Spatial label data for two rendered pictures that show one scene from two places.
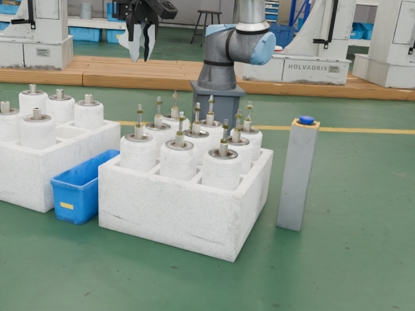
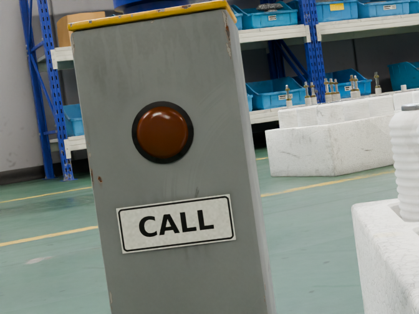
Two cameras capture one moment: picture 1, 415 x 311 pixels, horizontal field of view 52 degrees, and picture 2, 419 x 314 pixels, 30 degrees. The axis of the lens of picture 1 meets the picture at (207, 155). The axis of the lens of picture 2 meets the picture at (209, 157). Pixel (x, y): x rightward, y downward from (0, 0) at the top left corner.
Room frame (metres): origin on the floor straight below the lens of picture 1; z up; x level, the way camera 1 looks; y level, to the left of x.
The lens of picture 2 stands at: (1.50, -0.32, 0.27)
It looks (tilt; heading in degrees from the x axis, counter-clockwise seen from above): 3 degrees down; 168
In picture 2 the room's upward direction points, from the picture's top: 8 degrees counter-clockwise
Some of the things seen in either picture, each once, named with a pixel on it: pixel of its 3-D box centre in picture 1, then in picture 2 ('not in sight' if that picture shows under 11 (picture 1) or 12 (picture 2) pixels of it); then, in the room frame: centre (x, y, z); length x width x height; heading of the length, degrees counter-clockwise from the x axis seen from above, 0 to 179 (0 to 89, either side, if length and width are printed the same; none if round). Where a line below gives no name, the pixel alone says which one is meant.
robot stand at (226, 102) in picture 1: (213, 123); not in sight; (1.63, -0.01, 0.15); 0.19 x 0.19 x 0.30; 11
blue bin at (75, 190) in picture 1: (97, 184); not in sight; (1.17, 0.32, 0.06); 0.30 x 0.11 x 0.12; 160
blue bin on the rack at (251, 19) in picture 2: not in sight; (258, 17); (-3.79, 1.28, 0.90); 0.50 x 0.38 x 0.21; 11
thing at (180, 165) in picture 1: (177, 178); not in sight; (1.03, 0.07, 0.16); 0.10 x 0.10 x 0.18
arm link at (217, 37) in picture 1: (222, 41); not in sight; (1.62, -0.02, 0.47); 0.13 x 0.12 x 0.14; 56
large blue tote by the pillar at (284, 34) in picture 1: (272, 39); not in sight; (5.78, -0.72, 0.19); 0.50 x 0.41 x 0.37; 15
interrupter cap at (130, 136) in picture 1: (138, 137); not in sight; (1.07, 0.19, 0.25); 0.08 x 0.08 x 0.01
